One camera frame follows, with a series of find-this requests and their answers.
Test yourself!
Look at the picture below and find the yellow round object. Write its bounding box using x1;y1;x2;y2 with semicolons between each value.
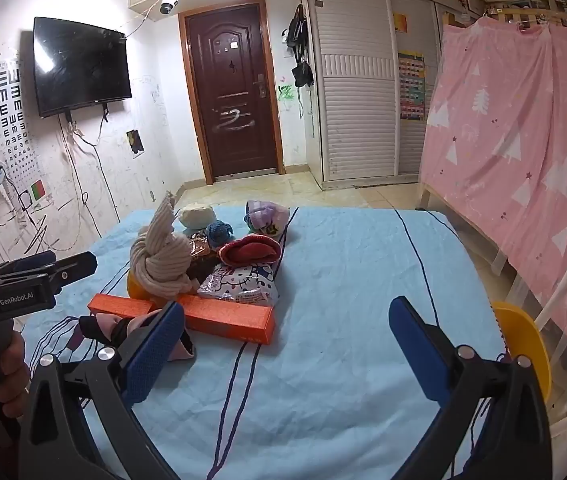
127;270;156;303

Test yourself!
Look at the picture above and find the brown snack packet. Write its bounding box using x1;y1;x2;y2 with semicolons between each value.
186;232;224;281

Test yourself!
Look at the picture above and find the large black hanging bag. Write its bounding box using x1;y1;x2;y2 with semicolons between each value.
286;5;309;48

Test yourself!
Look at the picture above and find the dark brown door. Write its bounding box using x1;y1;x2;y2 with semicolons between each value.
179;0;284;186

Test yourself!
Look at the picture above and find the pink and black sock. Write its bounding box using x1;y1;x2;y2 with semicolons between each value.
78;312;196;361

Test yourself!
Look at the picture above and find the wooden bunk bed frame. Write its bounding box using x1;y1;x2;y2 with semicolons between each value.
416;0;567;278

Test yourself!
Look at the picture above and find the colourful grid poster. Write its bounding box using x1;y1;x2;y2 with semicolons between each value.
397;50;428;122

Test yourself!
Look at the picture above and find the white louvred wardrobe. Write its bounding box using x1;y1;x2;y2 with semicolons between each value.
305;0;444;191

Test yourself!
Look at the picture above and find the light blue tablecloth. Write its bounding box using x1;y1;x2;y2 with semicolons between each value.
23;205;509;480

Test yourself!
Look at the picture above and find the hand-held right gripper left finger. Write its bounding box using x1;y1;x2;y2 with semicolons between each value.
18;301;186;480

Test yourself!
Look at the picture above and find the blue knit ball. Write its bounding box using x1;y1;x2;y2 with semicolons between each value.
206;220;235;248

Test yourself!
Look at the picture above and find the person's left hand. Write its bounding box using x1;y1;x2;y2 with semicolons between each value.
0;332;32;419

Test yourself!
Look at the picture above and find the cream round bun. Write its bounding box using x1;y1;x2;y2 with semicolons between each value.
179;203;217;233

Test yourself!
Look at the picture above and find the pink tree print curtain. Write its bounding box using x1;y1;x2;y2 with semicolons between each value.
416;15;567;386

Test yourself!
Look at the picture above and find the long orange box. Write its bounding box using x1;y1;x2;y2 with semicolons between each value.
88;294;276;346

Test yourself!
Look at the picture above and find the black wall television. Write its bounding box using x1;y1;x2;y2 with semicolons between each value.
33;16;132;119

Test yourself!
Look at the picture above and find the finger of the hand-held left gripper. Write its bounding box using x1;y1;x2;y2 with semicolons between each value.
13;253;98;295
0;251;57;281

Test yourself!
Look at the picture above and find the black television cable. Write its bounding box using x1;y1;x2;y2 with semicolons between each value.
60;112;114;241

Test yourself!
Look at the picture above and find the small black hanging bag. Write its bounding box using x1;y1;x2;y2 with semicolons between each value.
292;62;314;88

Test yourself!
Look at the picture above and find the yellow plastic bin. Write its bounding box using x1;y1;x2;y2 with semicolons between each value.
493;301;551;403

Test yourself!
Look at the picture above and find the eye chart poster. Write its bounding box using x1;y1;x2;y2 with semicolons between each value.
0;55;54;211

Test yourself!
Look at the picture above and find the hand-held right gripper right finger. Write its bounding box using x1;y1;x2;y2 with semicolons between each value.
388;296;554;480

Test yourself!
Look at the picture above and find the cartoon print snack bag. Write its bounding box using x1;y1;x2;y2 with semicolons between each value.
198;260;280;308

